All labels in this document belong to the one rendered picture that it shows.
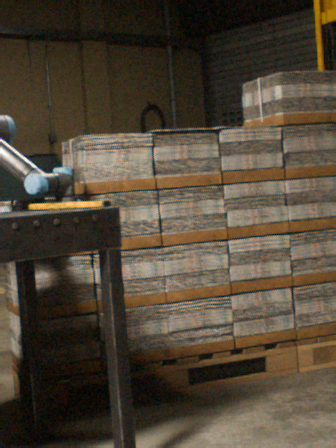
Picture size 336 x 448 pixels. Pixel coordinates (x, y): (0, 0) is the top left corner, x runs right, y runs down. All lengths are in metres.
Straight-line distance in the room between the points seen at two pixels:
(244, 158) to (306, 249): 0.49
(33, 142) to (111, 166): 7.66
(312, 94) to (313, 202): 0.47
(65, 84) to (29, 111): 0.69
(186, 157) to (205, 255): 0.41
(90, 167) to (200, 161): 0.46
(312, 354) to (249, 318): 0.35
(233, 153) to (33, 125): 7.61
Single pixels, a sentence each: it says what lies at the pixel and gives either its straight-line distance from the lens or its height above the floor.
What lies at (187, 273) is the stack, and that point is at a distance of 3.33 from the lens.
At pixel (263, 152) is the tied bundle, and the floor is 0.95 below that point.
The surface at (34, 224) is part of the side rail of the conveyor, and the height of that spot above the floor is 0.77.
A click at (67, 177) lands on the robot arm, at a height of 0.90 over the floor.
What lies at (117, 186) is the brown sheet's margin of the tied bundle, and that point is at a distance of 3.21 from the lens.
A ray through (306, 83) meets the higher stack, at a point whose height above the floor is 1.24.
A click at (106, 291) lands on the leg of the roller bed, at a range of 2.40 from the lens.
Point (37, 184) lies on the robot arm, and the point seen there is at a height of 0.89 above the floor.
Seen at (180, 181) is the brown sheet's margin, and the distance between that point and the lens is 3.30.
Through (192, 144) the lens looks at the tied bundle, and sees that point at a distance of 3.34.
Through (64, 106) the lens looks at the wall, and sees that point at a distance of 11.16.
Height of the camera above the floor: 0.87
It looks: 3 degrees down
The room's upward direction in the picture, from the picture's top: 4 degrees counter-clockwise
